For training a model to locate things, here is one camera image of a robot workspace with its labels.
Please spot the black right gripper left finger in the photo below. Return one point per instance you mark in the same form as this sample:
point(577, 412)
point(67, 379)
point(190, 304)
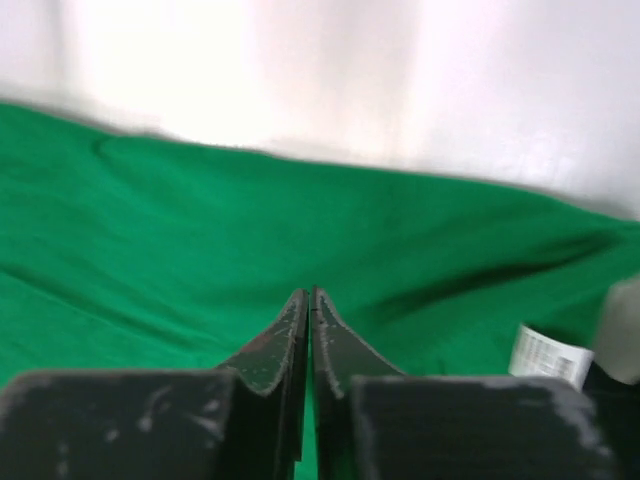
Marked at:
point(242, 419)

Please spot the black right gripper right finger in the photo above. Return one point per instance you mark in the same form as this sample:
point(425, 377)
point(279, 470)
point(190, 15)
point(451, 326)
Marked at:
point(375, 422)

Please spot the green t shirt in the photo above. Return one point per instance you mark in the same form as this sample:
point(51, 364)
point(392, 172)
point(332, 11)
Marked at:
point(129, 252)

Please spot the black t shirt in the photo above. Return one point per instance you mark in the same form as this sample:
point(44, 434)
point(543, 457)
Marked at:
point(618, 410)

